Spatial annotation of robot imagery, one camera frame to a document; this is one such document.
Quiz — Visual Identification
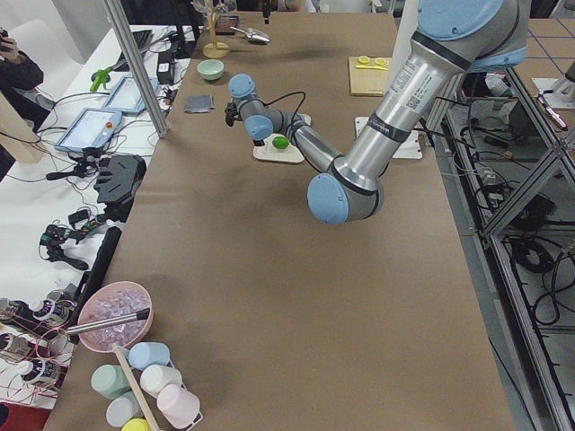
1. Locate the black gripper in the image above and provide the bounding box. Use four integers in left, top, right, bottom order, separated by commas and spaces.
225, 101, 241, 128

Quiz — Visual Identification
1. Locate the green lime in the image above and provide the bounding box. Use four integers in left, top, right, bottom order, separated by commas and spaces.
272, 136, 289, 151

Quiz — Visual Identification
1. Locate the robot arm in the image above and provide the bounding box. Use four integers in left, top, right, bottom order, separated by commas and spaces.
226, 0, 531, 224

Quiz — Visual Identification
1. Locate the white rectangular tray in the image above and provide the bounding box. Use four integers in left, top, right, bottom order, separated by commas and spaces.
244, 114, 305, 164

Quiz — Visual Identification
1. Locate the grey folded cloth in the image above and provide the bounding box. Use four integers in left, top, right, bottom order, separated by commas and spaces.
184, 94, 214, 113

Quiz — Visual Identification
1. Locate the light green bowl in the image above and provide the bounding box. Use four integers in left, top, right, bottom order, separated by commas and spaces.
197, 59, 225, 82

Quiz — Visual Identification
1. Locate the round wooden stand base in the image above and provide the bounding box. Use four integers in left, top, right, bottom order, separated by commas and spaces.
202, 9, 230, 58

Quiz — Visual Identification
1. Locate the steel scoop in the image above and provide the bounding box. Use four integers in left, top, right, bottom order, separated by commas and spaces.
232, 27, 270, 45

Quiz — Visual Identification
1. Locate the teach pendant far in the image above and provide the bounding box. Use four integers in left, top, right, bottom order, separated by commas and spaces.
102, 76, 146, 115

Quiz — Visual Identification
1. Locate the teach pendant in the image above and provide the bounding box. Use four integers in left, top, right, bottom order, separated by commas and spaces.
102, 76, 146, 115
54, 108, 122, 154

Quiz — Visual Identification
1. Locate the yellow plastic knife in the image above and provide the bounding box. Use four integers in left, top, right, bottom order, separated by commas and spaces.
355, 64, 389, 71

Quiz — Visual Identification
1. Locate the green clamp tool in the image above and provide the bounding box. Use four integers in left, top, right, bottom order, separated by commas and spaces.
90, 67, 111, 92

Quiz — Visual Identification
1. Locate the bamboo cutting board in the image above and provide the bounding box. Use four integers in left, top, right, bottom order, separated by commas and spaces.
348, 56, 392, 96

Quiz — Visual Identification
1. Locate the black controller device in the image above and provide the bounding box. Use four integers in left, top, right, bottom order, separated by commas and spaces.
93, 154, 146, 205

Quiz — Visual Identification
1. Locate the teach pendant near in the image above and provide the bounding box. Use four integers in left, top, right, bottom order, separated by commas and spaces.
54, 108, 122, 154

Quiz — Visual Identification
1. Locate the lemon slice lower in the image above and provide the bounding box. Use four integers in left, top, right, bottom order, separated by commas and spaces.
374, 57, 389, 67

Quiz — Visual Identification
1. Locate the person in black sleeve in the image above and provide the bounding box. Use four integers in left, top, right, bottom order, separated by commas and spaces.
1, 28, 49, 124

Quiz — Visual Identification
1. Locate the pink bowl of ice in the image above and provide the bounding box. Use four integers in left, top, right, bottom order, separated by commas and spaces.
77, 281, 154, 353

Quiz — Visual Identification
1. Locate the blue cup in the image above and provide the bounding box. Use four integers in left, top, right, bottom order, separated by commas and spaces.
128, 341, 171, 371

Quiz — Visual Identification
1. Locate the white cup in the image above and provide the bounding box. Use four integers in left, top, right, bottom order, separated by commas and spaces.
139, 365, 182, 398

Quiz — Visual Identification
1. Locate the green cup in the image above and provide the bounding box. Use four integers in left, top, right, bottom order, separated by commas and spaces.
91, 365, 130, 400

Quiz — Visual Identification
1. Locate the pink cup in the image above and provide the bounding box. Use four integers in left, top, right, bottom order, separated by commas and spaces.
156, 384, 201, 429

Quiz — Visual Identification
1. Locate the grey cup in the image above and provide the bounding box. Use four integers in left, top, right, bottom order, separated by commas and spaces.
105, 391, 143, 428

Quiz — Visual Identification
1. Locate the yellow cup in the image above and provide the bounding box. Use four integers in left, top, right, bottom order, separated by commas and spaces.
121, 418, 151, 431

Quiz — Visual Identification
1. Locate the aluminium frame post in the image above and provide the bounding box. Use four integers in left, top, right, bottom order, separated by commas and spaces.
102, 0, 169, 138

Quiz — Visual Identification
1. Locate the white metal mount base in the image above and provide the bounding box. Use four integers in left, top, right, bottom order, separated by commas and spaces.
354, 115, 425, 160

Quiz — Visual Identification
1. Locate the steel tongs handle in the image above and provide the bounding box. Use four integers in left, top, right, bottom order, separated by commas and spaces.
66, 308, 152, 336

